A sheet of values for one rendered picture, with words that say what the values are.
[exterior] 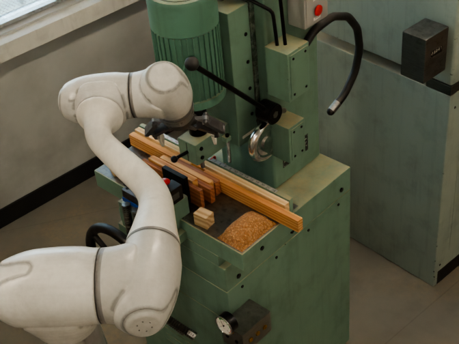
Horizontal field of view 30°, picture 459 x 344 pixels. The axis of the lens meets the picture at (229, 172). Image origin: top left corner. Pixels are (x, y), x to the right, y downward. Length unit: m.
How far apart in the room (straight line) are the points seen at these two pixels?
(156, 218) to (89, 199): 2.42
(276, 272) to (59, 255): 1.19
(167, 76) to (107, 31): 2.03
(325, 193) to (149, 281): 1.25
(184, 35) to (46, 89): 1.70
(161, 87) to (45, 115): 2.02
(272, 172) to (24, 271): 1.22
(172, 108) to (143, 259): 0.50
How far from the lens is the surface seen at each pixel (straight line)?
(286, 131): 2.36
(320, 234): 2.68
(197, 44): 2.14
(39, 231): 3.86
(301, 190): 2.58
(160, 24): 2.13
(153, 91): 1.82
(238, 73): 2.31
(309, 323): 2.89
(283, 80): 2.30
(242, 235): 2.25
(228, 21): 2.22
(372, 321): 3.28
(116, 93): 1.87
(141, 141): 2.61
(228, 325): 2.38
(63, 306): 1.46
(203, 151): 2.37
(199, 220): 2.32
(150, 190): 1.62
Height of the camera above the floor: 2.43
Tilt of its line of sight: 38 degrees down
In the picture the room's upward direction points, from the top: 6 degrees counter-clockwise
